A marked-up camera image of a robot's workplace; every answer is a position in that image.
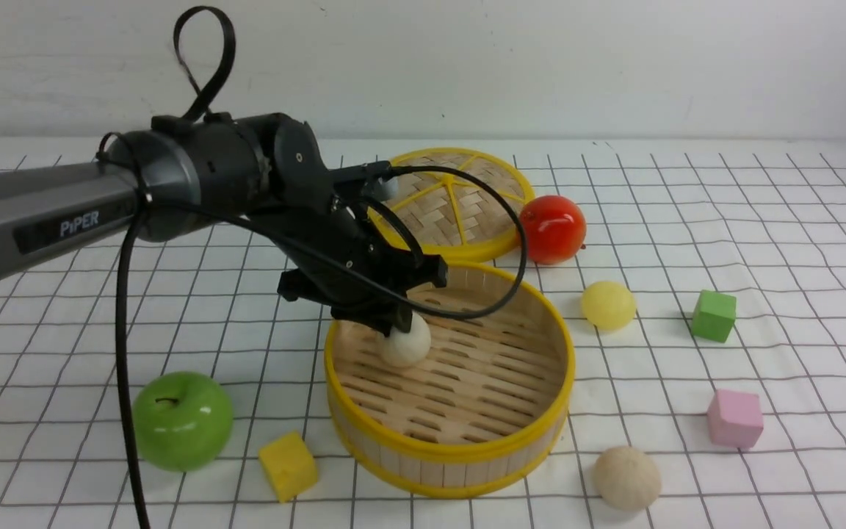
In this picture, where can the white grid-pattern tablecloth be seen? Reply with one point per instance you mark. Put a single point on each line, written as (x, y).
(766, 224)

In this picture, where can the bamboo steamer tray yellow rim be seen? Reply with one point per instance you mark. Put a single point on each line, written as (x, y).
(481, 411)

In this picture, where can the yellow bun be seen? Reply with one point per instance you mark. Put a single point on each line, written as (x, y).
(608, 305)

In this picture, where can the white bun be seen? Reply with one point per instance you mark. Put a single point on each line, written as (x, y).
(627, 479)
(402, 349)

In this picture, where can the green cube block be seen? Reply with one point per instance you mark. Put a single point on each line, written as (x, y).
(714, 316)

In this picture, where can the pink cube block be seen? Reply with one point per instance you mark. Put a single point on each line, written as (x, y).
(735, 419)

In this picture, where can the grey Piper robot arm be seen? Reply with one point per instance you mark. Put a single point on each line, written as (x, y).
(48, 212)

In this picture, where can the yellow cube block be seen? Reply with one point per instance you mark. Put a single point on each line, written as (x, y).
(289, 466)

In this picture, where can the green apple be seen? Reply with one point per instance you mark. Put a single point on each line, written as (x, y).
(182, 421)

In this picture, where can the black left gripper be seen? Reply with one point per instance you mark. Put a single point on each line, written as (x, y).
(320, 218)

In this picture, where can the woven bamboo steamer lid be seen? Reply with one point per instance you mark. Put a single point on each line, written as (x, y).
(455, 218)

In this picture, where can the red tomato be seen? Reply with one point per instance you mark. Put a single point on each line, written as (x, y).
(555, 229)

